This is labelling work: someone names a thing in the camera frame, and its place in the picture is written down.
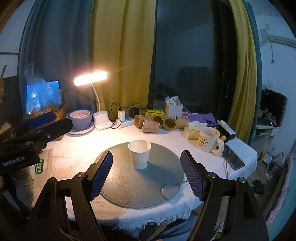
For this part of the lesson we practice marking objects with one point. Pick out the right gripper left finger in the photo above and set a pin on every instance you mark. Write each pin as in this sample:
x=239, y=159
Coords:
x=49, y=217

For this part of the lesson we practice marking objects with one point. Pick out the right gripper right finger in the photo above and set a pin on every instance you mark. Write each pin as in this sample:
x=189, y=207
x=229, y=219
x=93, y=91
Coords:
x=243, y=218

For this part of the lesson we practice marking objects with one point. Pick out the white paper cup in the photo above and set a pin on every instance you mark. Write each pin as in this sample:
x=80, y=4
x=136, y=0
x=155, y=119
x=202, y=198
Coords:
x=139, y=152

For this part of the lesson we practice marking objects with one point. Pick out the brown paper cup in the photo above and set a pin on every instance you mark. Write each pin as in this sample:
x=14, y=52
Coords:
x=139, y=120
x=181, y=122
x=159, y=119
x=169, y=124
x=150, y=126

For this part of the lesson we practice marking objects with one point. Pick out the white lace tablecloth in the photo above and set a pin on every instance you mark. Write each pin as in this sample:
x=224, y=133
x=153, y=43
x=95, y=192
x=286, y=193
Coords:
x=73, y=154

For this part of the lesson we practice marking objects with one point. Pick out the round grey mat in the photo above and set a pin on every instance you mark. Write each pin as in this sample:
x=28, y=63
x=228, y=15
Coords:
x=128, y=187

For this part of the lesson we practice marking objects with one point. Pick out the white plate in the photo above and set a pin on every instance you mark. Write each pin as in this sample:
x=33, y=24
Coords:
x=82, y=132

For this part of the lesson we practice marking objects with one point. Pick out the black smartphone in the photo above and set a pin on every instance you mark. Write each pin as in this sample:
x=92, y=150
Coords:
x=232, y=159

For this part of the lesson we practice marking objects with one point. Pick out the pink white bowl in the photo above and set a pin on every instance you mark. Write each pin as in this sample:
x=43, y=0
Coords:
x=79, y=114

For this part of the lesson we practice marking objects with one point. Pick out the purple bowl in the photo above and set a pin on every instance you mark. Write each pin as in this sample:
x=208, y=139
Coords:
x=81, y=123

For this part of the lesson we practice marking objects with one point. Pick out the laptop screen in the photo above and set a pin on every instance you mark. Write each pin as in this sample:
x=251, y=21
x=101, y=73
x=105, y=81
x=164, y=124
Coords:
x=54, y=84

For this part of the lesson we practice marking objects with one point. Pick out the white desk lamp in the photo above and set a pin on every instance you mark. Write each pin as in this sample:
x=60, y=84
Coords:
x=100, y=117

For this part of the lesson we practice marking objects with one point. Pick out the grey puck controller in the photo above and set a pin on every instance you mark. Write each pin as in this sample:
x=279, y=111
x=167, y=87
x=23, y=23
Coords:
x=169, y=191

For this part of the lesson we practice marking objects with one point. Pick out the white power strip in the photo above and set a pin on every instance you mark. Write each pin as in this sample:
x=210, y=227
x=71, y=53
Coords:
x=123, y=124

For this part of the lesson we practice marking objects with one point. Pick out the white cartoon mug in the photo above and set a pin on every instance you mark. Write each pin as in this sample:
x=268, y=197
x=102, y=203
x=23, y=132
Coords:
x=209, y=141

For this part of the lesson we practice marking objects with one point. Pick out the white charger plug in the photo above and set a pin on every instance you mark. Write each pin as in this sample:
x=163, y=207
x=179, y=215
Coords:
x=121, y=115

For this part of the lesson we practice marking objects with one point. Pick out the white tube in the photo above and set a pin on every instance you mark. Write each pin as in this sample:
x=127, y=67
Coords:
x=226, y=127

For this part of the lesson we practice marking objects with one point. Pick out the yellow tissue pack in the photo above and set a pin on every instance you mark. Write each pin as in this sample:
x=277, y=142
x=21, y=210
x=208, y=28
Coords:
x=192, y=129

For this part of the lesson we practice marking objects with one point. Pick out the yellow bag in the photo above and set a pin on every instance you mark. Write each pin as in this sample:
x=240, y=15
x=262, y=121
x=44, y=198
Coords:
x=154, y=112

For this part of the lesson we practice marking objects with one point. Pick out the purple cloth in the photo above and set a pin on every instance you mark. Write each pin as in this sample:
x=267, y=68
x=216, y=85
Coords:
x=208, y=119

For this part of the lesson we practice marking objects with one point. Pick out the yellow curtain right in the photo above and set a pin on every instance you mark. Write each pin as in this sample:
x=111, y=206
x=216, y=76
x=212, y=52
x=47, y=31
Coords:
x=244, y=100

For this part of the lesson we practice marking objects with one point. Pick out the yellow curtain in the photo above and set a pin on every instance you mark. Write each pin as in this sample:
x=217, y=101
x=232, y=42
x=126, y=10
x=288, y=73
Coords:
x=244, y=100
x=122, y=43

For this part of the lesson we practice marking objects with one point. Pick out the teal curtain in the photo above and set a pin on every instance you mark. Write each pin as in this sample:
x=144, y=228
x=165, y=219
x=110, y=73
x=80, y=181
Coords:
x=56, y=42

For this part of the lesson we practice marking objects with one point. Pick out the black monitor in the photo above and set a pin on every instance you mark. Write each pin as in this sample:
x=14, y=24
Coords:
x=272, y=108

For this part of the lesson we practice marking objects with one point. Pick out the white woven basket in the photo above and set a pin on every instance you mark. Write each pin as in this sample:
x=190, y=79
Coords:
x=173, y=107

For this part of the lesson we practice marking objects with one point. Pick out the white air conditioner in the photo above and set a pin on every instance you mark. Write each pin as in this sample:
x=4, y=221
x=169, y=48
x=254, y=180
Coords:
x=276, y=39

